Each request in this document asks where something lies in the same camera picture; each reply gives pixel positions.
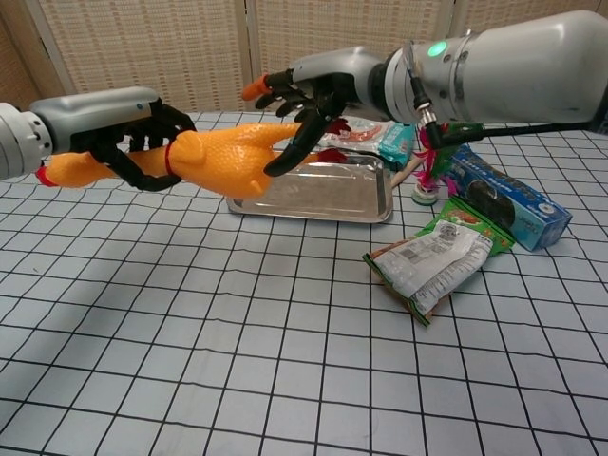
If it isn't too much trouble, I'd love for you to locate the blue cookie box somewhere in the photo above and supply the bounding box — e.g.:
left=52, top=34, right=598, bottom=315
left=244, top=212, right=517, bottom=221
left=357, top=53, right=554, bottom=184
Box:
left=446, top=143, right=574, bottom=252

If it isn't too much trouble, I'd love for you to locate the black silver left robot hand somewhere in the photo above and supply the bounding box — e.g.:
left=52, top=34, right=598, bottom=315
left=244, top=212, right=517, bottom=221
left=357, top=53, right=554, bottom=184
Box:
left=28, top=86, right=198, bottom=194

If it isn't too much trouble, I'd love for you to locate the wooden stick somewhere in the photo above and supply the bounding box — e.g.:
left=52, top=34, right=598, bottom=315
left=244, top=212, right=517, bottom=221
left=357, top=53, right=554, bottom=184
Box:
left=391, top=154, right=427, bottom=187

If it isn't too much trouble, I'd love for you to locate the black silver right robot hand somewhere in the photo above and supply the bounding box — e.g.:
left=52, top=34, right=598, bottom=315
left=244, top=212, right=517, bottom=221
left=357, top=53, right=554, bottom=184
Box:
left=241, top=46, right=384, bottom=178

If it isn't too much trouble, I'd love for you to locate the green snack bag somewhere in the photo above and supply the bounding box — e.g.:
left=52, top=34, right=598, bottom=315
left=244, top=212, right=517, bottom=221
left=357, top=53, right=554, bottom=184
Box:
left=362, top=197, right=517, bottom=328

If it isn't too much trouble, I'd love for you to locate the woven folding screen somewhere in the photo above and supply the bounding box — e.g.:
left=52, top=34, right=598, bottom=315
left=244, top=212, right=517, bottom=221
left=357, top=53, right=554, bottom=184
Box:
left=0, top=0, right=608, bottom=115

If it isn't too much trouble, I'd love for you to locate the orange rubber chicken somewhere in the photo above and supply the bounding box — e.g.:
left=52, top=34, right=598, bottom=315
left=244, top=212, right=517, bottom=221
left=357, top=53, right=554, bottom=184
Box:
left=35, top=118, right=353, bottom=200

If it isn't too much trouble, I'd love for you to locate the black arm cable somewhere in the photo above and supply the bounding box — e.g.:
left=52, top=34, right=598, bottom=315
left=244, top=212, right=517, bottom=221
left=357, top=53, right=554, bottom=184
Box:
left=406, top=66, right=608, bottom=151

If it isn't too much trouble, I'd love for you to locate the grid pattern tablecloth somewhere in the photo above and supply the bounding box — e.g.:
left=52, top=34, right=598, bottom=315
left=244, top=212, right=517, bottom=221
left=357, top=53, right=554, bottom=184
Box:
left=0, top=109, right=608, bottom=456

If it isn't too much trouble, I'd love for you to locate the stainless steel tray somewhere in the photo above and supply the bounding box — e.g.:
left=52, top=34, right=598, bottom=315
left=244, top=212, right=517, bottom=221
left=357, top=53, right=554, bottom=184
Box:
left=225, top=151, right=395, bottom=225

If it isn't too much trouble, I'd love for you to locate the colourful feather shuttlecock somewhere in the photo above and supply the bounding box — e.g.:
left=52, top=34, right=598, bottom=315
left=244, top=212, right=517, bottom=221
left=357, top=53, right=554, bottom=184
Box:
left=410, top=121, right=484, bottom=207

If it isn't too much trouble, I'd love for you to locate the teal snack bag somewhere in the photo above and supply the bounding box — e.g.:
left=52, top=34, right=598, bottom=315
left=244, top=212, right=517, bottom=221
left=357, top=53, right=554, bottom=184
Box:
left=317, top=118, right=414, bottom=171

